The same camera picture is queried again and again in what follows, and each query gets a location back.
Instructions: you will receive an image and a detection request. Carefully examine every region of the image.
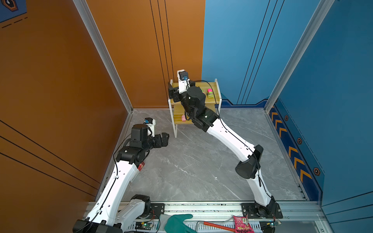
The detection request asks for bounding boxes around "green truck pink tank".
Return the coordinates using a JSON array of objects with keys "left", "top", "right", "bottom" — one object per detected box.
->
[{"left": 207, "top": 88, "right": 214, "bottom": 98}]

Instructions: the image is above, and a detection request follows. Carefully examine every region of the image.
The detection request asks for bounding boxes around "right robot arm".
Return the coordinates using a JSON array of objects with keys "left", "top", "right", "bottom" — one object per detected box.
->
[{"left": 168, "top": 84, "right": 277, "bottom": 218}]

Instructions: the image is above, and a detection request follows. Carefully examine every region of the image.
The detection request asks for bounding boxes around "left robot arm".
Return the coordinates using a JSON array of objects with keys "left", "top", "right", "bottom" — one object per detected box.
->
[{"left": 72, "top": 117, "right": 170, "bottom": 233}]

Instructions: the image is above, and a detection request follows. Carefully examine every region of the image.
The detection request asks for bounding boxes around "yellow wooden two-tier shelf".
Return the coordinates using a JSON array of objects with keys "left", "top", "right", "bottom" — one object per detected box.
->
[{"left": 168, "top": 79, "right": 222, "bottom": 138}]

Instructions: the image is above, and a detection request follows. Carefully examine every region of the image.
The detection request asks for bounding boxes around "red white cardboard box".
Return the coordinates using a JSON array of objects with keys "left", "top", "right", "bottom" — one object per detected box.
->
[{"left": 138, "top": 162, "right": 145, "bottom": 171}]

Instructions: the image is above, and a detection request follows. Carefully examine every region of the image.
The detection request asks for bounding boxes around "green rubber glove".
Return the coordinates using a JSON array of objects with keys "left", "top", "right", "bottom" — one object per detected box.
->
[{"left": 159, "top": 214, "right": 197, "bottom": 233}]

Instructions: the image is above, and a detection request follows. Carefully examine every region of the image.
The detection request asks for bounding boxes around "green circuit board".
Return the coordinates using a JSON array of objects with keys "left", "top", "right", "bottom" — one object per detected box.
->
[{"left": 135, "top": 222, "right": 154, "bottom": 231}]

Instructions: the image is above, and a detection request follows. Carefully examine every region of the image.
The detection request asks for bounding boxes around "pink snack bag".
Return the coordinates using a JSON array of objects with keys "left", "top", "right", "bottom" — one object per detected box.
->
[{"left": 233, "top": 216, "right": 254, "bottom": 233}]

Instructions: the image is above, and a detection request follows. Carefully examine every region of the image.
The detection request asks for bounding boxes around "small board right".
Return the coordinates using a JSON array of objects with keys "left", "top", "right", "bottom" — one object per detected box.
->
[{"left": 267, "top": 219, "right": 282, "bottom": 228}]

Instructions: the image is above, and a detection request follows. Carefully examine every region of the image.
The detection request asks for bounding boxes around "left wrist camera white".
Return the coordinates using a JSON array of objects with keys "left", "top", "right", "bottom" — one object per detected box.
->
[{"left": 144, "top": 117, "right": 156, "bottom": 136}]

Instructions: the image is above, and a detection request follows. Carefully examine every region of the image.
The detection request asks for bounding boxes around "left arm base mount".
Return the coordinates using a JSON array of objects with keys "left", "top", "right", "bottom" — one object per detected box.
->
[{"left": 137, "top": 203, "right": 165, "bottom": 219}]

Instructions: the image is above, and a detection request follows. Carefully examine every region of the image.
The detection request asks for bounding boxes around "red handled tool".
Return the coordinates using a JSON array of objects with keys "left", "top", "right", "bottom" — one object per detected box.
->
[{"left": 195, "top": 221, "right": 236, "bottom": 233}]

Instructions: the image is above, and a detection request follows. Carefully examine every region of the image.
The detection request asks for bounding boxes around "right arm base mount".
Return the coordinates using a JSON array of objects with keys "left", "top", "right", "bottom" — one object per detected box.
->
[{"left": 241, "top": 202, "right": 283, "bottom": 219}]

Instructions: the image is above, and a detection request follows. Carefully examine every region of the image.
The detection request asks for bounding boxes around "aluminium rail frame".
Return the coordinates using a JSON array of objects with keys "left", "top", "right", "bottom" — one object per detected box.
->
[{"left": 76, "top": 196, "right": 334, "bottom": 233}]

